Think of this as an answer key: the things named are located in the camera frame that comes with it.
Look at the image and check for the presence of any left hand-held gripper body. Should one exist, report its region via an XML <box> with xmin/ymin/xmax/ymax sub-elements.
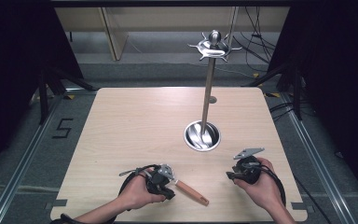
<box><xmin>145</xmin><ymin>163</ymin><xmax>176</xmax><ymax>196</ymax></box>

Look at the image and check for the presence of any person's left hand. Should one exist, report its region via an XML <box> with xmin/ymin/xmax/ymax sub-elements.
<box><xmin>117</xmin><ymin>168</ymin><xmax>168</xmax><ymax>211</ymax></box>

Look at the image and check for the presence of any black floor cable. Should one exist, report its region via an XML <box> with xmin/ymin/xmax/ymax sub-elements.
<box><xmin>293</xmin><ymin>175</ymin><xmax>325</xmax><ymax>224</ymax></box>

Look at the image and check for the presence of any wooden handled kitchen utensil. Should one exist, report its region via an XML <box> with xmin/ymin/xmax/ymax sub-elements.
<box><xmin>173</xmin><ymin>179</ymin><xmax>211</xmax><ymax>207</ymax></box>

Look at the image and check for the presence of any dark curtain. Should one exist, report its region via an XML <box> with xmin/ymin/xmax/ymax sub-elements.
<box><xmin>0</xmin><ymin>0</ymin><xmax>86</xmax><ymax>180</ymax></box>
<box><xmin>266</xmin><ymin>5</ymin><xmax>358</xmax><ymax>202</ymax></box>

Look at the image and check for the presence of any black tripod stand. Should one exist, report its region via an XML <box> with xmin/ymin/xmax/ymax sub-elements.
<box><xmin>241</xmin><ymin>61</ymin><xmax>304</xmax><ymax>121</ymax></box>
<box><xmin>37</xmin><ymin>65</ymin><xmax>100</xmax><ymax>126</ymax></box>

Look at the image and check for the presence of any wooden cabinet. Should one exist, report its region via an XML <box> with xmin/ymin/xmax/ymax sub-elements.
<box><xmin>55</xmin><ymin>7</ymin><xmax>291</xmax><ymax>62</ymax></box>

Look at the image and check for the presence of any steel utensil rack stand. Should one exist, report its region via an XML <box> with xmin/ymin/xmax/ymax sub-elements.
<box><xmin>183</xmin><ymin>29</ymin><xmax>243</xmax><ymax>153</ymax></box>

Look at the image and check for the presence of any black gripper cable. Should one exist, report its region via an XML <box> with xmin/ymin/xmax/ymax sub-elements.
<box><xmin>117</xmin><ymin>163</ymin><xmax>161</xmax><ymax>201</ymax></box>
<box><xmin>259</xmin><ymin>163</ymin><xmax>287</xmax><ymax>207</ymax></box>

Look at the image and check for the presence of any metal floor rail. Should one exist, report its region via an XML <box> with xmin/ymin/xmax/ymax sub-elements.
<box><xmin>279</xmin><ymin>92</ymin><xmax>358</xmax><ymax>224</ymax></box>
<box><xmin>0</xmin><ymin>92</ymin><xmax>67</xmax><ymax>224</ymax></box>

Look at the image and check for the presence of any bundle of black floor cables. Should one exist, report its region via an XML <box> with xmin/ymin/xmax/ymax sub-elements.
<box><xmin>232</xmin><ymin>6</ymin><xmax>278</xmax><ymax>74</ymax></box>

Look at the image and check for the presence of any person's right hand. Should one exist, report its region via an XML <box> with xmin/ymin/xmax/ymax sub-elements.
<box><xmin>233</xmin><ymin>157</ymin><xmax>286</xmax><ymax>213</ymax></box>

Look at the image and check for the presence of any grey strap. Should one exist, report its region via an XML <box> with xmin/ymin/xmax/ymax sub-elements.
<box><xmin>118</xmin><ymin>168</ymin><xmax>139</xmax><ymax>177</ymax></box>

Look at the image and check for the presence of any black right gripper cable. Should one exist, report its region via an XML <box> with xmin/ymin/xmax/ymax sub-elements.
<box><xmin>259</xmin><ymin>163</ymin><xmax>287</xmax><ymax>207</ymax></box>

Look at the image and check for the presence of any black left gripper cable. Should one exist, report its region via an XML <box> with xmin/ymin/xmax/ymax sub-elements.
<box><xmin>117</xmin><ymin>163</ymin><xmax>161</xmax><ymax>201</ymax></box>

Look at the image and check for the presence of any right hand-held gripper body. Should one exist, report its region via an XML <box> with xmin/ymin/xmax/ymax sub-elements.
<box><xmin>232</xmin><ymin>147</ymin><xmax>266</xmax><ymax>185</ymax></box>

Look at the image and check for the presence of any black wristband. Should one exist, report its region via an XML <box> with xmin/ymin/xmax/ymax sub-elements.
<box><xmin>49</xmin><ymin>213</ymin><xmax>77</xmax><ymax>224</ymax></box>

